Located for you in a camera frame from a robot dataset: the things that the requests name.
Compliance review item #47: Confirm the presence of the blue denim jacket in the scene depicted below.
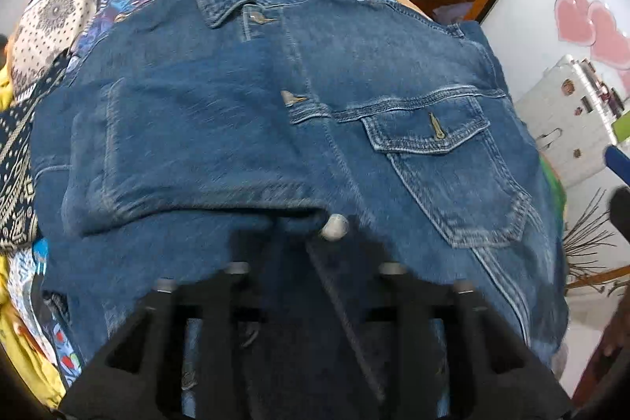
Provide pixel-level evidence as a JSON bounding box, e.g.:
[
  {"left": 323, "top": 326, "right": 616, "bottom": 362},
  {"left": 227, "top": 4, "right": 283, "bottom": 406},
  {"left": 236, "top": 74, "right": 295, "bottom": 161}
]
[{"left": 31, "top": 0, "right": 567, "bottom": 419}]

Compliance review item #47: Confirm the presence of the yellow printed blanket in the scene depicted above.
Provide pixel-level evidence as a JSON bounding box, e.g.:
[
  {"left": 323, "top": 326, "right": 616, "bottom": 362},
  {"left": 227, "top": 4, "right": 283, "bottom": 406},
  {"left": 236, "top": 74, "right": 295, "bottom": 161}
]
[{"left": 1, "top": 54, "right": 67, "bottom": 407}]

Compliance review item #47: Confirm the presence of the dried twig decoration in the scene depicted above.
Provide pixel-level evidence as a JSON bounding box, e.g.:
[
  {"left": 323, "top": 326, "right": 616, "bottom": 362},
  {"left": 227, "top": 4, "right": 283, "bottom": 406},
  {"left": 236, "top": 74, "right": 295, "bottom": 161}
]
[{"left": 563, "top": 188, "right": 629, "bottom": 298}]

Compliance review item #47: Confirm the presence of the white cabinet with stickers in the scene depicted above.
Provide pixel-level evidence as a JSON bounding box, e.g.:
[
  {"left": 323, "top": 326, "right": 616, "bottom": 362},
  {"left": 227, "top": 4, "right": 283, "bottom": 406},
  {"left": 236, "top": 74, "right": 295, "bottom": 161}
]
[{"left": 516, "top": 54, "right": 627, "bottom": 188}]

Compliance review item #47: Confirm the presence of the pink heart wall decoration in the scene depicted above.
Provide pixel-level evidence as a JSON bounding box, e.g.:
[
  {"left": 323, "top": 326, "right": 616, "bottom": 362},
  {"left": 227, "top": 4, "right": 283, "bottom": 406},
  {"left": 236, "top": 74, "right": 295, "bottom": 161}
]
[{"left": 554, "top": 0, "right": 629, "bottom": 93}]

